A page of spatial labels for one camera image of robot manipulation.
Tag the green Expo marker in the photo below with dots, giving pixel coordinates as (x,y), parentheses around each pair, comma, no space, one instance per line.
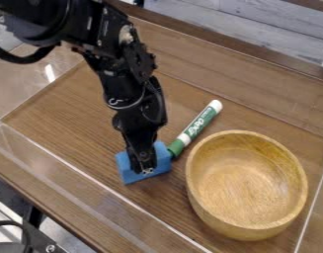
(195,127)

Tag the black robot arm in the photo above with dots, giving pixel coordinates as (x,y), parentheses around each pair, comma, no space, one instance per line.
(99,33)

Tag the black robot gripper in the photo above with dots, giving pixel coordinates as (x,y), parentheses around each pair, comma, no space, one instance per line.
(140,116)

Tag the clear acrylic enclosure wall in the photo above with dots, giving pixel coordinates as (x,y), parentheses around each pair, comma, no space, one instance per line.
(58,142)

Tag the brown wooden bowl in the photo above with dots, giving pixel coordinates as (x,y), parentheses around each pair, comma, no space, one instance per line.
(246,184)

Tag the blue foam block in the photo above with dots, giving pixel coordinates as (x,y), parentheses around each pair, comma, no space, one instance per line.
(130,176)

